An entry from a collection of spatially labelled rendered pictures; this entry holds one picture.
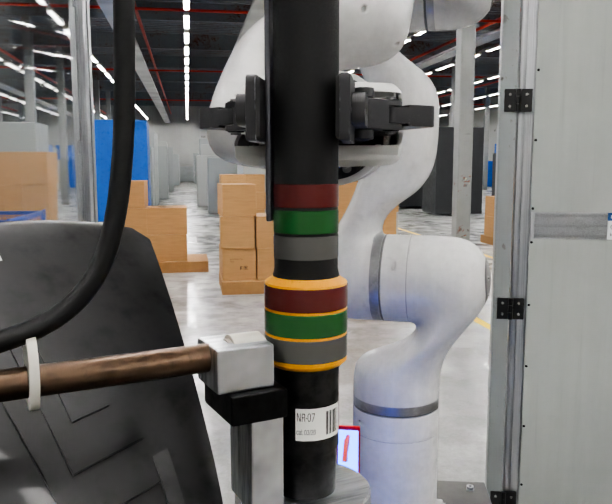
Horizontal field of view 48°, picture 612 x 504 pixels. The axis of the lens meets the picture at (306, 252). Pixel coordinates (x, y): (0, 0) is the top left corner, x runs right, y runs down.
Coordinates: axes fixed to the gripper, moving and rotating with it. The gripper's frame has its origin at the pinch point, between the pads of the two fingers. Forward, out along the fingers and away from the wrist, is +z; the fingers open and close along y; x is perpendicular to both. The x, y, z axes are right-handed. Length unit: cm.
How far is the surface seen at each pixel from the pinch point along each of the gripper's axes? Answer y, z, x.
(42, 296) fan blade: 15.6, -2.3, -10.3
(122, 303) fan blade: 11.8, -4.8, -11.2
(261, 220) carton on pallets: 145, -730, -61
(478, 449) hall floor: -49, -314, -147
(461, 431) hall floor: -43, -338, -146
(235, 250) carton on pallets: 174, -723, -94
